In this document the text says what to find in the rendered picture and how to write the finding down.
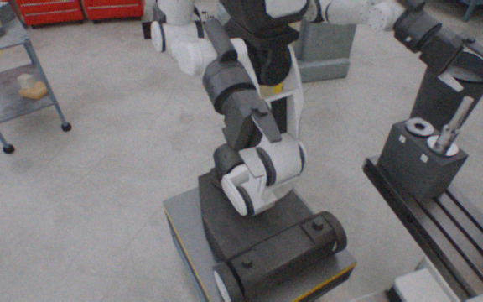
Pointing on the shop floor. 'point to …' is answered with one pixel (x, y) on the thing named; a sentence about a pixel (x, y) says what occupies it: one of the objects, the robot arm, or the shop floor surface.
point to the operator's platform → (305, 283)
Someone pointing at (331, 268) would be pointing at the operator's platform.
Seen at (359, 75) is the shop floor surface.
